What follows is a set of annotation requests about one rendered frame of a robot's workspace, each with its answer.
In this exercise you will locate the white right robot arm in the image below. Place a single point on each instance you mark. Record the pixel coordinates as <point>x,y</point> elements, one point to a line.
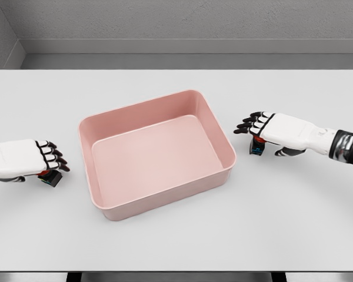
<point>339,142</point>

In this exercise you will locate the pink rectangular plastic basket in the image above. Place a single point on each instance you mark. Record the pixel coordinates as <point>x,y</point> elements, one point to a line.
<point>153,152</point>

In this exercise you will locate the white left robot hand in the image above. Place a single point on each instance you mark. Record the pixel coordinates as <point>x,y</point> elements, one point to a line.
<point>14,157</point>

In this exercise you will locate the black industrial switch red button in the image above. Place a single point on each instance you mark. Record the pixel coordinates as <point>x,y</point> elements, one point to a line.
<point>256,145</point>
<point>50,177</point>

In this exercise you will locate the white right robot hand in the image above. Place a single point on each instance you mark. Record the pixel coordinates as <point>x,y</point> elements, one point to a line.
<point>282,130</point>

